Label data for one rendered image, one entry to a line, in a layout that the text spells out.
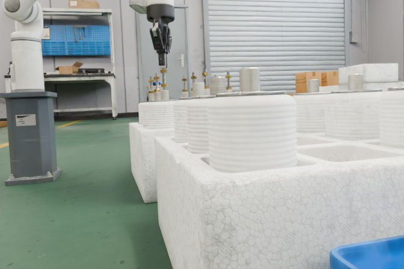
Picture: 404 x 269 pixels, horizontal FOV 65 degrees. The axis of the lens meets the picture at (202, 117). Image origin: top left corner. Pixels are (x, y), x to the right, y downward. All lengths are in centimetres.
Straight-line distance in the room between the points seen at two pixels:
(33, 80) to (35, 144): 21
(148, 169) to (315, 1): 688
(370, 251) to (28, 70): 109
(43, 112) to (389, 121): 101
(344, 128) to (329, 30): 699
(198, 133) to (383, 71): 324
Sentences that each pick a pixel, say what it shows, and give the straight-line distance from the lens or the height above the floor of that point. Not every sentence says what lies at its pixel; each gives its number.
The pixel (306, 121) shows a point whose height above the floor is 20.
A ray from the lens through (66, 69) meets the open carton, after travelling 575.
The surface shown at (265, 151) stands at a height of 20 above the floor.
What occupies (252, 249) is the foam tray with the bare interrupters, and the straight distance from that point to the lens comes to 30.
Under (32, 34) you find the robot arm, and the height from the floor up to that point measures 49.
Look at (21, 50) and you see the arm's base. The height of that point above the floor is 44.
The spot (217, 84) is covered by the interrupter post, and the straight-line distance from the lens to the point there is 45.
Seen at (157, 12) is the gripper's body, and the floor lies 48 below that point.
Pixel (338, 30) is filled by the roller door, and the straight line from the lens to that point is 763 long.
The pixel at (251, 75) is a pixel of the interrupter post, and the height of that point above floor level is 27.
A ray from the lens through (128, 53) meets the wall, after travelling 620.
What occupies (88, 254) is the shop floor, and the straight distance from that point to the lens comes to 61.
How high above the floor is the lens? 25
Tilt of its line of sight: 3 degrees down
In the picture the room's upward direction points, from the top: 2 degrees counter-clockwise
